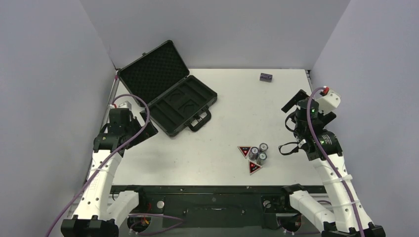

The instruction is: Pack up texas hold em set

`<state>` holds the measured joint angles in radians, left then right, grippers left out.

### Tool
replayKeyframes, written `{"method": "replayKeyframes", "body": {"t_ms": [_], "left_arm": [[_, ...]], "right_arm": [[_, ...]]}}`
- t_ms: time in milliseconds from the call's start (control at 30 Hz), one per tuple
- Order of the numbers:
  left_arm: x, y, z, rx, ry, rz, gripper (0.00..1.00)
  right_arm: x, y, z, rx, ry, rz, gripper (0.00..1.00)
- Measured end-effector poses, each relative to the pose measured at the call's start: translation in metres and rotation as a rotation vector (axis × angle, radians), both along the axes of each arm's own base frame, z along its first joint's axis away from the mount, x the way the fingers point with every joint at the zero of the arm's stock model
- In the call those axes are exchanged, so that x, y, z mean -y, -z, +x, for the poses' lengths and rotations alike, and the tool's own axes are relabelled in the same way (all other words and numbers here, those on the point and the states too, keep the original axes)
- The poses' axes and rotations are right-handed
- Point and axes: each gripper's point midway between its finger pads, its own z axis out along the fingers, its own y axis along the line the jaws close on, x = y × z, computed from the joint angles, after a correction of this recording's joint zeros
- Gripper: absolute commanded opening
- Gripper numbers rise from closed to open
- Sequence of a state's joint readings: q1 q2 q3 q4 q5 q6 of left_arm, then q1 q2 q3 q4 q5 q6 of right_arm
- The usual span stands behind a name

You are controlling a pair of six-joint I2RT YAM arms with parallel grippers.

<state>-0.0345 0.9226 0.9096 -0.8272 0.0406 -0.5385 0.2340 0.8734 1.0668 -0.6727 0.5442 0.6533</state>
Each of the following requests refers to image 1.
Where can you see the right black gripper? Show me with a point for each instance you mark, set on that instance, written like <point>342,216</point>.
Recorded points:
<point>289,102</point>

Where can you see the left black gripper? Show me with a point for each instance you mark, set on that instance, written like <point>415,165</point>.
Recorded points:
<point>149,131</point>

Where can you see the poker chip stack back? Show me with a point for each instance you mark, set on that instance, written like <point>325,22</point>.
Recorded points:
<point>263,147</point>

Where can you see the poker chip stack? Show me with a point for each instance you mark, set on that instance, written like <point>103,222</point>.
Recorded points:
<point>253,153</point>
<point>263,147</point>
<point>261,158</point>

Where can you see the poker chip stack front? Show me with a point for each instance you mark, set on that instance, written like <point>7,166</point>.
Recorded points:
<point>261,158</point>

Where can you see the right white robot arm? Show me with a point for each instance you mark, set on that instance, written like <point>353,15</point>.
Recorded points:
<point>347,217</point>

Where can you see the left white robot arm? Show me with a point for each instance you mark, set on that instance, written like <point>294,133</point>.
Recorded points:
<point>94,216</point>

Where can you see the black foam-lined carrying case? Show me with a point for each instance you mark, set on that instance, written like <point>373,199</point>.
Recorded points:
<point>176,99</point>

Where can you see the purple playing card box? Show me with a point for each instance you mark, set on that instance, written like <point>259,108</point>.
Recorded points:
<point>265,77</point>

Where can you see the poker chip stack left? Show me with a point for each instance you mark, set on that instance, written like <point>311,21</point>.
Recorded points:
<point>253,153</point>

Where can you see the red triangular button upper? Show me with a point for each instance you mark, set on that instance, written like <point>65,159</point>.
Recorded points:
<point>244,150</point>

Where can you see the red triangular button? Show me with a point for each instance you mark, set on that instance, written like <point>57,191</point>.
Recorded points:
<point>244,150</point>
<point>253,167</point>

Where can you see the red triangular button lower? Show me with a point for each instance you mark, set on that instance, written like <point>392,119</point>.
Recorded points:
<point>253,167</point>

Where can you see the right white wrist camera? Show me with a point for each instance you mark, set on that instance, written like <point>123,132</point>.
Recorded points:
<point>328,101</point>

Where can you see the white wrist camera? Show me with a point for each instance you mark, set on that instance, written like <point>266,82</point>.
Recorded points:
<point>328,101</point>
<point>123,105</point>

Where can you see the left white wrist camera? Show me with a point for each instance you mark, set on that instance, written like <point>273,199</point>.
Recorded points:
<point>123,105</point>

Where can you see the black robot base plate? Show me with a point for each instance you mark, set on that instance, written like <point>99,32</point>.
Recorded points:
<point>213,207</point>

